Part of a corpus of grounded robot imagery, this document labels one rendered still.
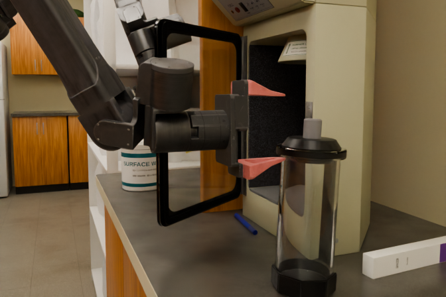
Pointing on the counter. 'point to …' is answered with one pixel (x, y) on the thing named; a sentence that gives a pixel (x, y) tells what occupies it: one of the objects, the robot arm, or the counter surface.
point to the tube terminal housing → (333, 86)
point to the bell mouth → (295, 50)
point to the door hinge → (245, 130)
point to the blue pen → (245, 224)
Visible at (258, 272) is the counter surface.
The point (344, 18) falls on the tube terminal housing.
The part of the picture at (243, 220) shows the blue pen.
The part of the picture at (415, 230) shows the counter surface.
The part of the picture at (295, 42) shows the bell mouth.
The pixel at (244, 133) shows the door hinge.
